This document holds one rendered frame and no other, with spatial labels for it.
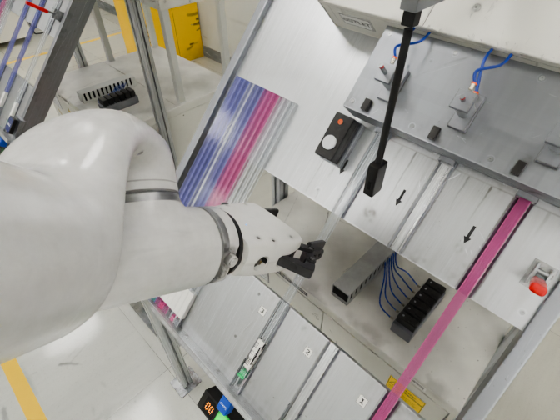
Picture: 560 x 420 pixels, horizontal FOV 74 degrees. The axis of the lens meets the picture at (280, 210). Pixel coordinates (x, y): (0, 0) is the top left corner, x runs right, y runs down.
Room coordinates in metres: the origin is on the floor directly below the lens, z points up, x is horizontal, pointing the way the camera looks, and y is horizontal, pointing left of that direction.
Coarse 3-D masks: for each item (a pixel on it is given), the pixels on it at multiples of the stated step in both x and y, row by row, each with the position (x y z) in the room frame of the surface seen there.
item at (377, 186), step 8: (384, 160) 0.36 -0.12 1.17; (368, 168) 0.35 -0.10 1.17; (376, 168) 0.34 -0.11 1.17; (384, 168) 0.35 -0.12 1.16; (368, 176) 0.35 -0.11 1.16; (376, 176) 0.34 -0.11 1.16; (368, 184) 0.35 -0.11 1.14; (376, 184) 0.34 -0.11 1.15; (368, 192) 0.34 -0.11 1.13; (376, 192) 0.35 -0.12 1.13
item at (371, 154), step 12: (372, 144) 0.51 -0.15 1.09; (372, 156) 0.49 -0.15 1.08; (360, 168) 0.48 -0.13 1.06; (360, 180) 0.47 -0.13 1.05; (348, 192) 0.46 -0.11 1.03; (336, 216) 0.44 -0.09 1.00; (324, 228) 0.43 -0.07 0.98; (324, 240) 0.42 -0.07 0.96; (300, 276) 0.38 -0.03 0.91; (288, 288) 0.37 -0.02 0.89; (288, 300) 0.36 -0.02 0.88; (276, 312) 0.35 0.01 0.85; (276, 324) 0.33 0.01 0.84; (264, 336) 0.32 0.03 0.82; (240, 372) 0.28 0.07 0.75
